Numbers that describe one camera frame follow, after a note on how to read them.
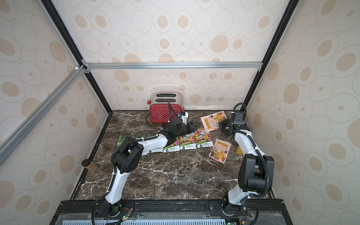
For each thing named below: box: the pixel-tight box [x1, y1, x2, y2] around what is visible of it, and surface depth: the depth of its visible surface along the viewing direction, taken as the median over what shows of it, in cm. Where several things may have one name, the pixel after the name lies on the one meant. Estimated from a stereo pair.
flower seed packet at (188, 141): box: [179, 131, 197, 150], surface depth 102 cm
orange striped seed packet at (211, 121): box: [200, 110, 228, 133], surface depth 94 cm
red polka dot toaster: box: [147, 91, 185, 124], surface depth 108 cm
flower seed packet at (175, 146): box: [163, 135, 181, 153], surface depth 99 cm
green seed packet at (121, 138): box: [117, 135, 128, 147], surface depth 105 cm
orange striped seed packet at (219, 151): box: [208, 138, 233, 165], surface depth 98 cm
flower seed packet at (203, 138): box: [195, 127, 214, 149], surface depth 105 cm
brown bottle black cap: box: [81, 158, 98, 173], surface depth 84 cm
